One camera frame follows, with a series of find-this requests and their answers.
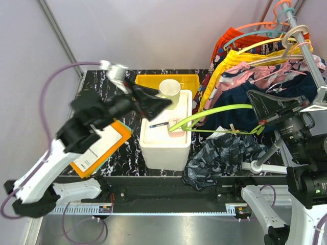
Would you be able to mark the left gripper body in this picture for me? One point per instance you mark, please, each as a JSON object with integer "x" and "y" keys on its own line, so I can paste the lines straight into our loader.
{"x": 123, "y": 105}

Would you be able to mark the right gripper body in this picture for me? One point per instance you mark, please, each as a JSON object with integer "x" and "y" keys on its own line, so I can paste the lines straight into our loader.
{"x": 295, "y": 129}

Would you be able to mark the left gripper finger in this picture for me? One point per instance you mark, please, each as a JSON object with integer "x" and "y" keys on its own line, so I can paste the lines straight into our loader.
{"x": 152, "y": 106}
{"x": 139, "y": 92}

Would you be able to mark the pink hanger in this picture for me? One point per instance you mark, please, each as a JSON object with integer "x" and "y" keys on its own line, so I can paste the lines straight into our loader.
{"x": 269, "y": 76}

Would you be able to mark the dark leaf-pattern shorts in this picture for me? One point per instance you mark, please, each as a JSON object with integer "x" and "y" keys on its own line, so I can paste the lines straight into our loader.
{"x": 220, "y": 157}

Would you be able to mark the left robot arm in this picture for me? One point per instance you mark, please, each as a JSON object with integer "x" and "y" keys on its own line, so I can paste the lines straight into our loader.
{"x": 37, "y": 193}

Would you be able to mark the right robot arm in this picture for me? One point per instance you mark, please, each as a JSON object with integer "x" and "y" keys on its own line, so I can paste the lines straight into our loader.
{"x": 306, "y": 182}

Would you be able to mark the pink white patterned shorts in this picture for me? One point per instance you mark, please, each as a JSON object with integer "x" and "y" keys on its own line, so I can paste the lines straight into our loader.
{"x": 245, "y": 74}

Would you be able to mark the yellow shorts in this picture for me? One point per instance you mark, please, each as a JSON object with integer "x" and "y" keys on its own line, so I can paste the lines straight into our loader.
{"x": 222, "y": 74}

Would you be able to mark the beige hanger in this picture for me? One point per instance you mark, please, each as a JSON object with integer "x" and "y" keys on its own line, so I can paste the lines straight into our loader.
{"x": 288, "y": 51}

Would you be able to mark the cream yellow hanger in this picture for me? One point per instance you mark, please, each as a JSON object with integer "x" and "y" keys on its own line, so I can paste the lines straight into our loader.
{"x": 289, "y": 40}

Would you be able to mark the teal hanger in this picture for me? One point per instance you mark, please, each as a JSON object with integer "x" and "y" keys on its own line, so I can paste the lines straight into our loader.
{"x": 267, "y": 32}

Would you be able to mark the orange red shorts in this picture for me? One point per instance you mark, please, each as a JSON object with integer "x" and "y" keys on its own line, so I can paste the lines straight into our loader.
{"x": 220, "y": 52}

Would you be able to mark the orange hanger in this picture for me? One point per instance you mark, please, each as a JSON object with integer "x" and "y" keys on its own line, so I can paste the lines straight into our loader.
{"x": 262, "y": 22}

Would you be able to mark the blue pen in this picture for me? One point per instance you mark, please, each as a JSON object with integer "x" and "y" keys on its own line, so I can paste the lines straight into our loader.
{"x": 159, "y": 125}

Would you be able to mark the yellow green mug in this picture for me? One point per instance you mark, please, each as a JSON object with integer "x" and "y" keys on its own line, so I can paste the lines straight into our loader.
{"x": 170, "y": 89}

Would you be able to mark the orange spiral notebook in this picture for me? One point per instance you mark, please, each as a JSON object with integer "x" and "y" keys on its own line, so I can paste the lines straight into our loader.
{"x": 111, "y": 138}

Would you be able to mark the pink small box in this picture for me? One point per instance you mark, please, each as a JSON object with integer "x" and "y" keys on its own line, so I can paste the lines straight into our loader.
{"x": 178, "y": 132}

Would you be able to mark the wooden clothespin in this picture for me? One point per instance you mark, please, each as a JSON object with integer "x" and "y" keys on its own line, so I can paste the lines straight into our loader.
{"x": 235, "y": 131}

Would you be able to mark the yellow plastic bin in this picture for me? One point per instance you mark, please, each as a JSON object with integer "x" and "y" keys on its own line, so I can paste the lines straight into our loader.
{"x": 188, "y": 81}

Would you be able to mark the white foam box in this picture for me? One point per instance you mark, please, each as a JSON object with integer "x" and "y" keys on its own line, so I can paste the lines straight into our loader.
{"x": 159, "y": 150}

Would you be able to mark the metal clothes rack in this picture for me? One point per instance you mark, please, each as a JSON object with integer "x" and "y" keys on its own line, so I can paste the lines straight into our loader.
{"x": 260, "y": 165}

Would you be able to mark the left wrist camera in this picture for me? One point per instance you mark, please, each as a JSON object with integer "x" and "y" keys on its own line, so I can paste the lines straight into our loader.
{"x": 115, "y": 73}

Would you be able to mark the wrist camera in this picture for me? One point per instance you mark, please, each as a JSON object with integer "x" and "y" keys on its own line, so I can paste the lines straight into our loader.
{"x": 115, "y": 73}
{"x": 319, "y": 103}

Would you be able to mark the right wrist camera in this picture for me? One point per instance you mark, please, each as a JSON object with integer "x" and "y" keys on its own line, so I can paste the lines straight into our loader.
{"x": 319, "y": 103}

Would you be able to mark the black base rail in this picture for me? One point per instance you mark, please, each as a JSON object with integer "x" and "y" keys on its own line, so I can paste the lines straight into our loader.
{"x": 128, "y": 189}

